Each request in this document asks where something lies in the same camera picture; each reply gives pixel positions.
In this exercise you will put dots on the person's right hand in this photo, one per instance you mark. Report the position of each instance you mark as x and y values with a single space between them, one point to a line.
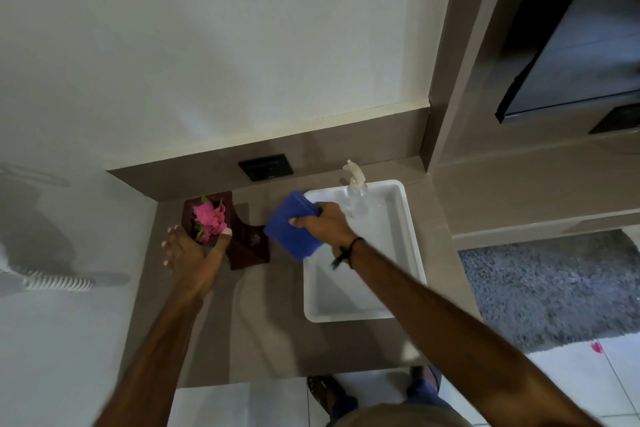
327 227

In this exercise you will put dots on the black television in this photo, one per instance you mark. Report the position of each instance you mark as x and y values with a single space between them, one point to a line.
575 36

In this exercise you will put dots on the dark brown wooden vase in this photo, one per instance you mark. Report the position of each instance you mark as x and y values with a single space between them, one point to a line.
247 246

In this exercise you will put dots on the white plastic tray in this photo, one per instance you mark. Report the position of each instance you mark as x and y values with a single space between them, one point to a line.
370 266

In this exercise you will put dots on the black socket panel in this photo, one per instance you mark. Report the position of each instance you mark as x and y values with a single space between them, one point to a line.
616 119

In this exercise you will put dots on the blue trousers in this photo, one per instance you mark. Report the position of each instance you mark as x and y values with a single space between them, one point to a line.
345 402

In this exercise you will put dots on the person's left forearm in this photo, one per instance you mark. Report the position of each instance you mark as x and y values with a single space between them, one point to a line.
150 366

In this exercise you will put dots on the pink artificial flowers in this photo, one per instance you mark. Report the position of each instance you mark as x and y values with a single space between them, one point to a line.
210 220

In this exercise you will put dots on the person's left hand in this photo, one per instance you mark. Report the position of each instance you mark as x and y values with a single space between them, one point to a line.
192 264

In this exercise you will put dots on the black wall socket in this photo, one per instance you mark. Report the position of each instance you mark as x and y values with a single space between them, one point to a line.
265 167

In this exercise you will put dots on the grey shaggy rug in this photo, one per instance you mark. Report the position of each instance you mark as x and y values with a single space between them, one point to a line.
545 286

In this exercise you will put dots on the person's left thumb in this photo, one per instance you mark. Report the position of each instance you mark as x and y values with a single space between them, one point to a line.
222 242

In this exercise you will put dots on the clear spray bottle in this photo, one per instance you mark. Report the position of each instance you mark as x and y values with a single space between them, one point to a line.
357 191

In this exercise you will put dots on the black wristband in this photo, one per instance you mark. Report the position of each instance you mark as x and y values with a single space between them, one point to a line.
352 251

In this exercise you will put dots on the blue cleaning cloth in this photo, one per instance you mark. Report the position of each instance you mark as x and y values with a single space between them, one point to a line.
292 229

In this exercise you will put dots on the person's right forearm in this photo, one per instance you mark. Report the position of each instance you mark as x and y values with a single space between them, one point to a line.
450 336

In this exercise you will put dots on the beige low shelf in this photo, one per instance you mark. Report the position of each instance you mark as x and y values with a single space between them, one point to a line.
535 186

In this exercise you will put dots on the white wall hair dryer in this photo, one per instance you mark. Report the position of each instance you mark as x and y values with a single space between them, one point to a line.
10 261

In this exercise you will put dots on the pink flower petal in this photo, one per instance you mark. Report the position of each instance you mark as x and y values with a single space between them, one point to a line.
597 347

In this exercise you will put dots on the person's right thumb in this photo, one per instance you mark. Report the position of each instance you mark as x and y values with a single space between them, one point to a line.
303 222

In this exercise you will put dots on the person's left middle finger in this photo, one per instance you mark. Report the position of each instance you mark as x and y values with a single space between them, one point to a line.
167 247

